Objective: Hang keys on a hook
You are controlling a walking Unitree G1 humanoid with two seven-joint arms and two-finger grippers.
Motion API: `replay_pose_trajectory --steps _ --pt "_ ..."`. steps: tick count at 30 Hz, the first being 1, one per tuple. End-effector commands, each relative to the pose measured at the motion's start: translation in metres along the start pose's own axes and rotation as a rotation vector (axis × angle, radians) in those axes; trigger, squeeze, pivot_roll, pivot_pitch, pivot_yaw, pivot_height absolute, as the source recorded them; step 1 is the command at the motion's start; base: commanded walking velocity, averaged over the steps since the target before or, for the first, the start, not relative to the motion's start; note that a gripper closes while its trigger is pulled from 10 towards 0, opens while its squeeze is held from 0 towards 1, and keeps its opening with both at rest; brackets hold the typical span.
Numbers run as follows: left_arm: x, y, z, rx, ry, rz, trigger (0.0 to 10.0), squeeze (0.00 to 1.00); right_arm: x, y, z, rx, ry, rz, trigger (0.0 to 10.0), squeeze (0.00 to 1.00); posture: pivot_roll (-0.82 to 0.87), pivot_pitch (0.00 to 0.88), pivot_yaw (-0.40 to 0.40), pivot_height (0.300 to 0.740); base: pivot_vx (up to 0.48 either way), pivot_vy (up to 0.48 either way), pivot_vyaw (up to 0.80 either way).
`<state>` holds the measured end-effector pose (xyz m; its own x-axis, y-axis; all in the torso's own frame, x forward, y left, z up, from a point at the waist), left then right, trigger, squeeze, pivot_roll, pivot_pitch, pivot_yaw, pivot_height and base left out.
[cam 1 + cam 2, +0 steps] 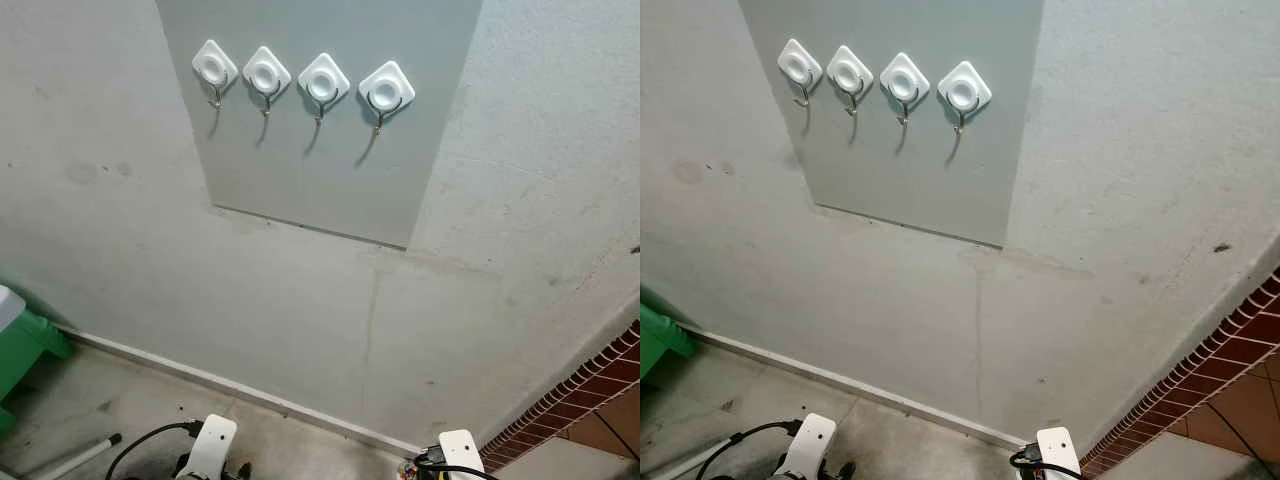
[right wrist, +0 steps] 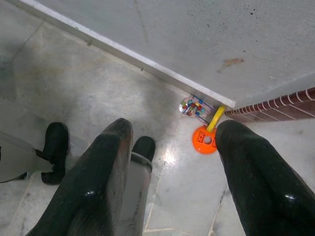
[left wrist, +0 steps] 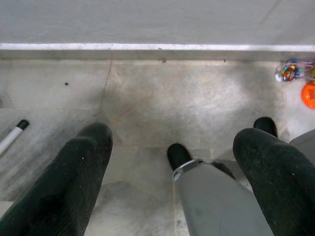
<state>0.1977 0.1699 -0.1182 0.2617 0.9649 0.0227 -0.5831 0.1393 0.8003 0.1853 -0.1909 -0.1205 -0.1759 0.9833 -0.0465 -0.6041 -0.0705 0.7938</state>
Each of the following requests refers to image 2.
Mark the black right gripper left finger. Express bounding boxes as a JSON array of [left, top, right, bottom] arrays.
[[27, 118, 134, 236]]

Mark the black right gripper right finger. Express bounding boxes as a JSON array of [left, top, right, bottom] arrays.
[[215, 119, 315, 236]]

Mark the grey robot right leg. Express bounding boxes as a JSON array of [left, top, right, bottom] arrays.
[[115, 152, 153, 236]]

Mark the grey robot leg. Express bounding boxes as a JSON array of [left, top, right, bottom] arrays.
[[0, 131, 55, 183], [115, 152, 153, 236]]

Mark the black robot left foot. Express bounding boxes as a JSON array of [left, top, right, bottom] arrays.
[[40, 122, 70, 185]]

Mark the black robot foot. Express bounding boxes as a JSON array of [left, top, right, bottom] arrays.
[[132, 136, 156, 163], [40, 122, 70, 185]]

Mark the black robot right foot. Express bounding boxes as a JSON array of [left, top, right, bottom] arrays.
[[132, 136, 156, 163]]

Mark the orange plastic toy disc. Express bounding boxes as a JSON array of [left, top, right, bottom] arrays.
[[192, 125, 219, 155]]

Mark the red brick tile skirting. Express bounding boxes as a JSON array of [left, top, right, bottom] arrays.
[[224, 87, 315, 124]]

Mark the grey robot left leg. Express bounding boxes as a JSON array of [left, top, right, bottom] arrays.
[[0, 131, 55, 183]]

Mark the yellow plastic toy ring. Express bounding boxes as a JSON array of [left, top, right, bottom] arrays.
[[206, 105, 226, 133]]

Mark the white wall skirting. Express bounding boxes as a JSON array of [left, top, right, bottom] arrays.
[[9, 0, 236, 109]]

